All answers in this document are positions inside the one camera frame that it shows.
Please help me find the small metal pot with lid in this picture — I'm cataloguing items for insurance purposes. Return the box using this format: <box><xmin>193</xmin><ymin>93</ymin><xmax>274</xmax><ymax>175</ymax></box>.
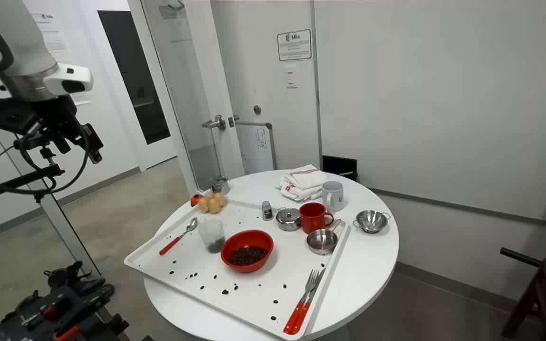
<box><xmin>275</xmin><ymin>207</ymin><xmax>302</xmax><ymax>232</ymax></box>

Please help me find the black clamp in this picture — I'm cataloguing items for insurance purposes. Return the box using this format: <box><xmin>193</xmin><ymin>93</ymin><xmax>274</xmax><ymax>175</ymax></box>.
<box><xmin>43</xmin><ymin>260</ymin><xmax>115</xmax><ymax>304</ymax></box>

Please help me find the small metal colander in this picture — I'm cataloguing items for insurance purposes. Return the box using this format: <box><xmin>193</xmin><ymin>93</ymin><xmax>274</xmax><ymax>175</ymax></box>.
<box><xmin>352</xmin><ymin>210</ymin><xmax>391</xmax><ymax>234</ymax></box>

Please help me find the white door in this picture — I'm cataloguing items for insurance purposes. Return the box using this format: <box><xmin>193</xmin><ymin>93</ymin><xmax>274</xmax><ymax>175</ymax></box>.
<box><xmin>210</xmin><ymin>0</ymin><xmax>323</xmax><ymax>175</ymax></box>

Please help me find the white mug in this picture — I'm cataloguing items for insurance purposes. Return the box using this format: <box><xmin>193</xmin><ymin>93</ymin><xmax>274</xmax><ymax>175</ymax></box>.
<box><xmin>321</xmin><ymin>181</ymin><xmax>345</xmax><ymax>213</ymax></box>

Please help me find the small metal pan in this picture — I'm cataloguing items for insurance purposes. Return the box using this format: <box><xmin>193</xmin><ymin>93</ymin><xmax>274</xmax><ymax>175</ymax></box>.
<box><xmin>306</xmin><ymin>219</ymin><xmax>344</xmax><ymax>256</ymax></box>

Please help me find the framed door sign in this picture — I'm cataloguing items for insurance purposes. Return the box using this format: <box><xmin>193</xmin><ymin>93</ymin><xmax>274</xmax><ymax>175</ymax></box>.
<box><xmin>277</xmin><ymin>29</ymin><xmax>313</xmax><ymax>62</ymax></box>

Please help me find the small metal kettle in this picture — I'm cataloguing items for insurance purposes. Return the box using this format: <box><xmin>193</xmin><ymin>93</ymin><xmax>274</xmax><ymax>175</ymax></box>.
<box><xmin>210</xmin><ymin>175</ymin><xmax>230</xmax><ymax>195</ymax></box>

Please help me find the bunch of tan toy rolls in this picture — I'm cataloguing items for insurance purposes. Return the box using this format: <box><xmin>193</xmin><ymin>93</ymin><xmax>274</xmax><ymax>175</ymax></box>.
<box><xmin>198</xmin><ymin>191</ymin><xmax>228</xmax><ymax>214</ymax></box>

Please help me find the red handled fork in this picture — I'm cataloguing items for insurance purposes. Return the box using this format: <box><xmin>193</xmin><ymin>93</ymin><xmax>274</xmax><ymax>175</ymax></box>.
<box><xmin>283</xmin><ymin>269</ymin><xmax>320</xmax><ymax>333</ymax></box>

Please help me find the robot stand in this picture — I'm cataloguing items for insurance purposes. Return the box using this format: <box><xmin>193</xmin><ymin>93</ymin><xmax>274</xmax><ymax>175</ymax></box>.
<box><xmin>0</xmin><ymin>283</ymin><xmax>131</xmax><ymax>341</ymax></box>

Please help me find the red handled spoon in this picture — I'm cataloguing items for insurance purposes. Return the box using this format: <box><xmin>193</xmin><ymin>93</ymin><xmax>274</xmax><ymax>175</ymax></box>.
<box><xmin>159</xmin><ymin>217</ymin><xmax>199</xmax><ymax>256</ymax></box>

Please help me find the small whiteboard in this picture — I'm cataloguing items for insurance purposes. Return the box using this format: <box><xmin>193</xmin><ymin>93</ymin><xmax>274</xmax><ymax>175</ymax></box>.
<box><xmin>235</xmin><ymin>122</ymin><xmax>277</xmax><ymax>175</ymax></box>

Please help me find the dark window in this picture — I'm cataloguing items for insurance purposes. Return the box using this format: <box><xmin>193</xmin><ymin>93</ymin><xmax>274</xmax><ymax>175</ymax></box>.
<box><xmin>97</xmin><ymin>10</ymin><xmax>172</xmax><ymax>145</ymax></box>

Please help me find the paper wall notice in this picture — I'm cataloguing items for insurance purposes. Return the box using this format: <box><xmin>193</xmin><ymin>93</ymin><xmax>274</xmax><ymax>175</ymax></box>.
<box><xmin>30</xmin><ymin>11</ymin><xmax>71</xmax><ymax>54</ymax></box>

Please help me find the heap of coffee beans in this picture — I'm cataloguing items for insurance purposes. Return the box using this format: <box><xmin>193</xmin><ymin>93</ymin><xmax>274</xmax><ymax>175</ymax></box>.
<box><xmin>229</xmin><ymin>246</ymin><xmax>269</xmax><ymax>266</ymax></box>

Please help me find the glass door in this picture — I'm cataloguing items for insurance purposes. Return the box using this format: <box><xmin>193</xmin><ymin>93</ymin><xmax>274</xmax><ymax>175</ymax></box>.
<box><xmin>139</xmin><ymin>0</ymin><xmax>246</xmax><ymax>194</ymax></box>

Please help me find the clear plastic jug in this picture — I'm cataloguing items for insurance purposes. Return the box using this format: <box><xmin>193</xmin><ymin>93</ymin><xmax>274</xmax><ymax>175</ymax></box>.
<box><xmin>198</xmin><ymin>218</ymin><xmax>227</xmax><ymax>254</ymax></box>

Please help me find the red bowl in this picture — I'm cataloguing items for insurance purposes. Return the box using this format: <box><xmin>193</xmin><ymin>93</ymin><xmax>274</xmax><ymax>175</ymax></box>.
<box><xmin>220</xmin><ymin>230</ymin><xmax>274</xmax><ymax>274</ymax></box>

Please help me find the red mug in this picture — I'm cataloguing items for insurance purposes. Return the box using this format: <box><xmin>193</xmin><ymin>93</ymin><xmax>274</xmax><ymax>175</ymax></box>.
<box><xmin>299</xmin><ymin>202</ymin><xmax>335</xmax><ymax>235</ymax></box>

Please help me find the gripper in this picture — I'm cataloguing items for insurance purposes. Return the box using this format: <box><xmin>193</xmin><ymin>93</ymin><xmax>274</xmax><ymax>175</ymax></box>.
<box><xmin>32</xmin><ymin>95</ymin><xmax>104</xmax><ymax>165</ymax></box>

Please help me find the red handled knife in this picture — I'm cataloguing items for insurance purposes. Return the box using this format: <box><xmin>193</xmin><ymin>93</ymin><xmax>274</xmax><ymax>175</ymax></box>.
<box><xmin>289</xmin><ymin>268</ymin><xmax>326</xmax><ymax>335</ymax></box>

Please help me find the stack of folded white towels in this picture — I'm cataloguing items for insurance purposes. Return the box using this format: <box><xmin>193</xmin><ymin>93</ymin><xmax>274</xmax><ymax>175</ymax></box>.
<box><xmin>277</xmin><ymin>164</ymin><xmax>329</xmax><ymax>202</ymax></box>

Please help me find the silver door handle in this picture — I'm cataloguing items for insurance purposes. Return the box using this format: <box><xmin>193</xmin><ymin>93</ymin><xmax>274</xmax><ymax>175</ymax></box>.
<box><xmin>201</xmin><ymin>114</ymin><xmax>241</xmax><ymax>131</ymax></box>

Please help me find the white tray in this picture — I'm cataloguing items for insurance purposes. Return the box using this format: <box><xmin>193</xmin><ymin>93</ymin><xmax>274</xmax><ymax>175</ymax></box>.
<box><xmin>124</xmin><ymin>198</ymin><xmax>352</xmax><ymax>341</ymax></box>

